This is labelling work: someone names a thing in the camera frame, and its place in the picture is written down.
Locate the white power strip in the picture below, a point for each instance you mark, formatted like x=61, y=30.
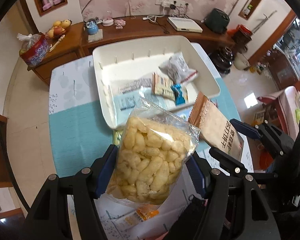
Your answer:
x=160, y=1

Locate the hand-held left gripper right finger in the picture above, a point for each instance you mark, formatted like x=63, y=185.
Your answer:
x=196, y=180

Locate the narrow wall niche shelf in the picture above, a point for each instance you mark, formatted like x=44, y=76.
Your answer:
x=255, y=0

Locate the small green snack packet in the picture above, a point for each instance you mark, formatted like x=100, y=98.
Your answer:
x=117, y=137

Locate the teal ribbed table mat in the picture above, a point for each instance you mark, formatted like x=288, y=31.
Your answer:
x=77, y=135

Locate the grey square cloth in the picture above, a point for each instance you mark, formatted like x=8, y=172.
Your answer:
x=95, y=36

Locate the green bottle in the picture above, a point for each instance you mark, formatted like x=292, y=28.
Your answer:
x=248, y=10

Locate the white floral cloth cover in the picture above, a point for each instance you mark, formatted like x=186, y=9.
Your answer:
x=290, y=110

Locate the beige cracker packet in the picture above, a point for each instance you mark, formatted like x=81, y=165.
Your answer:
x=215, y=125

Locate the white plastic storage bin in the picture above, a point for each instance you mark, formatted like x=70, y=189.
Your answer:
x=130, y=67

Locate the brown ceramic tiered fountain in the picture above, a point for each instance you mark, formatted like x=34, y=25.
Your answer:
x=222, y=60

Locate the small blue snack packet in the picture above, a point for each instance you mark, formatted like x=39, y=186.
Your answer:
x=178, y=95

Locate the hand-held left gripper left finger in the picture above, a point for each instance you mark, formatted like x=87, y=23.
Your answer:
x=103, y=177

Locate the person's black garment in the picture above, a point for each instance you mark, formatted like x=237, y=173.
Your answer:
x=187, y=217

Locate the white bucket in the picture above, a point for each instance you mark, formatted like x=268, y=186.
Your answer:
x=241, y=62

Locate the large pale blue snack packet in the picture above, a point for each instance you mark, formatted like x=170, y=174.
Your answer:
x=130, y=97

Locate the red label dark snack packet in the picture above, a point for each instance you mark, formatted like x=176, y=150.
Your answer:
x=175, y=67

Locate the orange oat snack packet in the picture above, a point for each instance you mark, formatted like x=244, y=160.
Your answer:
x=142, y=215

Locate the white beaded stick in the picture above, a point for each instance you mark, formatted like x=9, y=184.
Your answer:
x=57, y=43

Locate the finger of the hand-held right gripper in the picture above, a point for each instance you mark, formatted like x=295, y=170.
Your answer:
x=227, y=162
x=245, y=128

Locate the pink round music box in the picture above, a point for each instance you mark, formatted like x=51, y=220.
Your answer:
x=107, y=22

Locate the wooden television cabinet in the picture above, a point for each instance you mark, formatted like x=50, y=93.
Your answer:
x=130, y=32

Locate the red and black vase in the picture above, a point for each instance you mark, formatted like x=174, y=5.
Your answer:
x=241, y=37

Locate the blue snow globe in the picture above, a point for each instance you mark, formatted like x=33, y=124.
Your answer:
x=91, y=28

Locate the dark green air fryer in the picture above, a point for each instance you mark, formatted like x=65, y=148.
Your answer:
x=217, y=21

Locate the white set-top box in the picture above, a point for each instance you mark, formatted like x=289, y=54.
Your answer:
x=185, y=24

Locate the clear puffed corn packet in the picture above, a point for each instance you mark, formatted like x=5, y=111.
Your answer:
x=150, y=160

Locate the bowl of fruit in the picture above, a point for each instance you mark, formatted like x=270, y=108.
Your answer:
x=57, y=28

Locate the pink pig figurine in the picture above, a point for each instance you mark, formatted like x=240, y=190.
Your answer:
x=120, y=23

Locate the plastic bag with red tin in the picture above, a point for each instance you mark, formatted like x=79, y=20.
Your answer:
x=33, y=51

